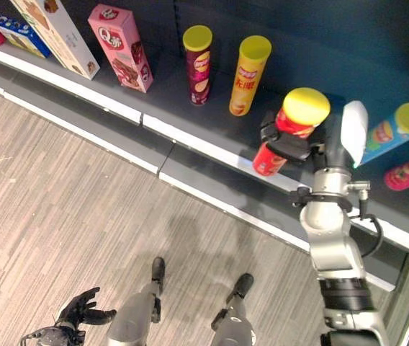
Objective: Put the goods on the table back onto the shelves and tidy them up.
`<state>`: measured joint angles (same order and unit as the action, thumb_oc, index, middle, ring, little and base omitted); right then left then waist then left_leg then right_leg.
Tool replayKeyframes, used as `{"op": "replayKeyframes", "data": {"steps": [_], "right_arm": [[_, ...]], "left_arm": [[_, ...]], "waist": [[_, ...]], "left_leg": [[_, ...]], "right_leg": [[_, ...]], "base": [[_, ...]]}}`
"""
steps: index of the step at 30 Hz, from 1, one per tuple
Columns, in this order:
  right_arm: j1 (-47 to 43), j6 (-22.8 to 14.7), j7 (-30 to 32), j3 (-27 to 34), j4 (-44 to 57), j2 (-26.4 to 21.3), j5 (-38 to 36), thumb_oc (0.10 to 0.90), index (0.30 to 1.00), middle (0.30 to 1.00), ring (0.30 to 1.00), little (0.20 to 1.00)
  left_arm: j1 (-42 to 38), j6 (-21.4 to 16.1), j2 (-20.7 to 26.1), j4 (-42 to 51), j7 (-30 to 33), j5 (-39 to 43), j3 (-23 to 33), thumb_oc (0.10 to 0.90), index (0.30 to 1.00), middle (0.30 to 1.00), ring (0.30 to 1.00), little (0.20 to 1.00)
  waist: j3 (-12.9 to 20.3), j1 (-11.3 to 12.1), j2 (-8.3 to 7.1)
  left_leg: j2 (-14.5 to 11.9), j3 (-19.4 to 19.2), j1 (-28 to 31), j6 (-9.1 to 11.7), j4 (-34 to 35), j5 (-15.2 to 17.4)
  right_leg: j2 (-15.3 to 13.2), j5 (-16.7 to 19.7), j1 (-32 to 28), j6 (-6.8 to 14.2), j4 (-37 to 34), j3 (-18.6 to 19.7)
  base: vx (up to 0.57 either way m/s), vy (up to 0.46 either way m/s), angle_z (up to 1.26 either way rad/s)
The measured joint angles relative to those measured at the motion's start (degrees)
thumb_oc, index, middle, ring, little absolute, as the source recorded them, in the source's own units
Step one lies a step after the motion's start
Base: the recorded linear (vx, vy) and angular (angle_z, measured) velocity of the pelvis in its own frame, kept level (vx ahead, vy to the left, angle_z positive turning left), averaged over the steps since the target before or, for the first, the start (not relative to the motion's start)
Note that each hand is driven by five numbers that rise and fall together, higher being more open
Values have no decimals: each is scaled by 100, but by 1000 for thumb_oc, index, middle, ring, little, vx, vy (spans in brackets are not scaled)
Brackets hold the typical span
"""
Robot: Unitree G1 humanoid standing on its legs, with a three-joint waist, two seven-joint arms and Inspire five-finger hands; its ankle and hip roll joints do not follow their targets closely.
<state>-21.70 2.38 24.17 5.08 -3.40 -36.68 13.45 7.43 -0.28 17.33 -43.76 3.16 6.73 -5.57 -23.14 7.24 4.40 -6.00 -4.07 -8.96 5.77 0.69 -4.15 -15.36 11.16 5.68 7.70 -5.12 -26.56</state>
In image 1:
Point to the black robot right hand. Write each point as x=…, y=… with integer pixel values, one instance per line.
x=334, y=151

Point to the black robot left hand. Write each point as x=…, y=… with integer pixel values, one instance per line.
x=78, y=310

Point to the red chips can yellow lid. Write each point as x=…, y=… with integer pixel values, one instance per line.
x=300, y=111

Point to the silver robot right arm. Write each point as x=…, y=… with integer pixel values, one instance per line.
x=334, y=245

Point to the blue chips can yellow lid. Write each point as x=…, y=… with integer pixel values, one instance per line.
x=388, y=138

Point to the dark shelf with white edges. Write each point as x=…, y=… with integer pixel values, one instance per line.
x=190, y=151

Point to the silver robot right leg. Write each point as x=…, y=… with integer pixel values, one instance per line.
x=233, y=317

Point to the maroon chips can yellow lid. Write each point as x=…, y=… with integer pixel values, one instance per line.
x=198, y=68

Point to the pink snack box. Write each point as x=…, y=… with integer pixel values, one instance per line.
x=125, y=50

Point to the white tall biscuit box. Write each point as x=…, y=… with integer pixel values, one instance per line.
x=60, y=36

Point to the blue cookie box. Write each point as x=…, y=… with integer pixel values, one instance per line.
x=21, y=34

